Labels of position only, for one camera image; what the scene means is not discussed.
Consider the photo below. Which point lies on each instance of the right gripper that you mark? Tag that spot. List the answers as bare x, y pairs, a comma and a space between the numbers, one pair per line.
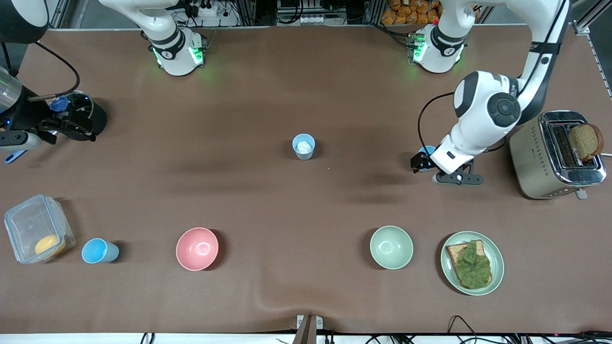
32, 116

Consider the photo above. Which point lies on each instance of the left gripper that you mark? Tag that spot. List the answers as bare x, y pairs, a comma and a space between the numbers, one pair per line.
422, 162

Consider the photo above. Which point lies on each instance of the blue plastic cup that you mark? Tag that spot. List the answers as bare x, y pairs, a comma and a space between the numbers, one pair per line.
98, 251
427, 150

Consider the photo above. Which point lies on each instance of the blue cup with white filling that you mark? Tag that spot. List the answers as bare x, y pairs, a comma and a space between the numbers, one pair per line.
304, 145

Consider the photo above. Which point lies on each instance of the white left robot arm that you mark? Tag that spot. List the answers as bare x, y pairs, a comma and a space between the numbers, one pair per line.
492, 110

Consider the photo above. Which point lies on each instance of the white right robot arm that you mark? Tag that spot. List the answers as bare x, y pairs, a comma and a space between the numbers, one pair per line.
174, 57

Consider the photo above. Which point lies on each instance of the glass lid with blue knob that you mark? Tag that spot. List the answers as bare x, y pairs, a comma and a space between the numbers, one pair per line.
76, 102

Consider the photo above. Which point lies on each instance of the brown bread slice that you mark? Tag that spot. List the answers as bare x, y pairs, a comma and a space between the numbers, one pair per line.
454, 251

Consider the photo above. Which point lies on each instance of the pale green bowl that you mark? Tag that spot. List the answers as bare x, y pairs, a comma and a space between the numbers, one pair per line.
391, 247

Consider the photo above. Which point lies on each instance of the clear plastic food container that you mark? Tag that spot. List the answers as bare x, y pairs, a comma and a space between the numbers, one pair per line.
28, 224

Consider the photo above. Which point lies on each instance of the beige chrome toaster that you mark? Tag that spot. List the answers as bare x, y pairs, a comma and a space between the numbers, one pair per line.
535, 157

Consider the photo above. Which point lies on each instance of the green lettuce leaf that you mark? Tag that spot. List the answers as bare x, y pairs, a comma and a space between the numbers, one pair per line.
473, 267

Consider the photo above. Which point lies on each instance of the pale green plate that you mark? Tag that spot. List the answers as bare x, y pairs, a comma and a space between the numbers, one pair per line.
451, 276

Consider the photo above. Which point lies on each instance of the yellow round food piece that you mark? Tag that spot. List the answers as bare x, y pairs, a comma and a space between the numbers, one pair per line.
49, 244

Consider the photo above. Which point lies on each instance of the brown table cover mat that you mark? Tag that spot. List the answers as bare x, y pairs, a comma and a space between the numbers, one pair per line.
306, 215

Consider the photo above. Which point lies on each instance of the bag of orange buns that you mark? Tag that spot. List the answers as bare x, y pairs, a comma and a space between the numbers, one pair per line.
411, 12

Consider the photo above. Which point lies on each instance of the dark toasted bread slice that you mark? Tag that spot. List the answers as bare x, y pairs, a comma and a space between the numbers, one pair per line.
585, 141

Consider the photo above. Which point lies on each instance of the pink bowl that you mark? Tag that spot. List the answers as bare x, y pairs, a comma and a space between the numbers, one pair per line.
197, 248

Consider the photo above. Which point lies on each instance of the white power strip with plugs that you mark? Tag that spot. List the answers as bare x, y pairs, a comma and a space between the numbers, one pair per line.
210, 12

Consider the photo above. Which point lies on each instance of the small white power strip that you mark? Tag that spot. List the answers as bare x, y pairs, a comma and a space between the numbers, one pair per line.
311, 19

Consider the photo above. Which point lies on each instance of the aluminium frame profile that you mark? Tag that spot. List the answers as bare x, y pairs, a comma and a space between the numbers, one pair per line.
62, 14
593, 16

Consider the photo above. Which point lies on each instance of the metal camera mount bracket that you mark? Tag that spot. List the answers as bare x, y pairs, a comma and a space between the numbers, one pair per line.
309, 329

